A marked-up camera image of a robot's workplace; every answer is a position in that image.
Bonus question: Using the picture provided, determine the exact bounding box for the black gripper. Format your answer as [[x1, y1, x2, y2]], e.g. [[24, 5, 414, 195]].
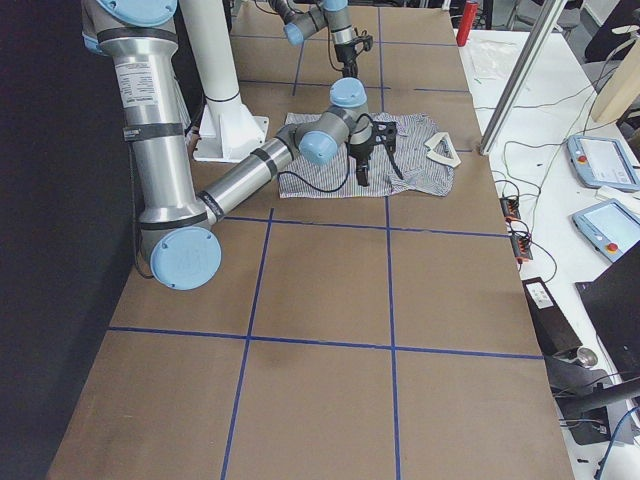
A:
[[348, 124, 378, 187], [334, 39, 358, 78]]

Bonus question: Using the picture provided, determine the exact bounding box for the striped polo shirt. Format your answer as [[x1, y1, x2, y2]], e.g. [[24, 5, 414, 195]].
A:
[[278, 112, 461, 198]]

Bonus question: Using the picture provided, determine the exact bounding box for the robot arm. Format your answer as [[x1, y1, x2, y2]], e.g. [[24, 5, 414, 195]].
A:
[[82, 1, 377, 290], [268, 0, 373, 78]]

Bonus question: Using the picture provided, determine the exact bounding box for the red cylinder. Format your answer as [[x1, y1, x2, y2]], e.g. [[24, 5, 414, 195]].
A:
[[456, 0, 478, 47]]

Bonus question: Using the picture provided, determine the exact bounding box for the orange black connector strip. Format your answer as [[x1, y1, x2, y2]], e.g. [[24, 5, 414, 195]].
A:
[[499, 196, 533, 265]]

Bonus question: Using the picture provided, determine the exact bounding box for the teach pendant with red button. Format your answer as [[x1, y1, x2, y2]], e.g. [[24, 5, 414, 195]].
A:
[[567, 135, 639, 192]]

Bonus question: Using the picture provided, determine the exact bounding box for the black box with label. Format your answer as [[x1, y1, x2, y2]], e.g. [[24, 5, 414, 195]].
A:
[[522, 277, 582, 356]]

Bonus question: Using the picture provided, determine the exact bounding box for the black monitor stand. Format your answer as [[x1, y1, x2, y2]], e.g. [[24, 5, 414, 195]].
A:
[[545, 250, 639, 445]]

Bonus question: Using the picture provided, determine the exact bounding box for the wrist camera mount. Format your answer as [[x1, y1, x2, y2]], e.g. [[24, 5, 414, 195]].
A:
[[372, 121, 404, 179], [353, 30, 373, 55]]

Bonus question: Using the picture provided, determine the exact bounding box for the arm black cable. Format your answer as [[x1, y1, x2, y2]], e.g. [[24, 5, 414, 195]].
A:
[[277, 113, 381, 194]]

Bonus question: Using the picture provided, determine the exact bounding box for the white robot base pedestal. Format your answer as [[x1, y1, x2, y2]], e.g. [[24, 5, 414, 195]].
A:
[[179, 0, 268, 163]]

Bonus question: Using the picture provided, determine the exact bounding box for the aluminium frame post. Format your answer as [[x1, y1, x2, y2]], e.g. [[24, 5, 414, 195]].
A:
[[478, 0, 566, 155]]

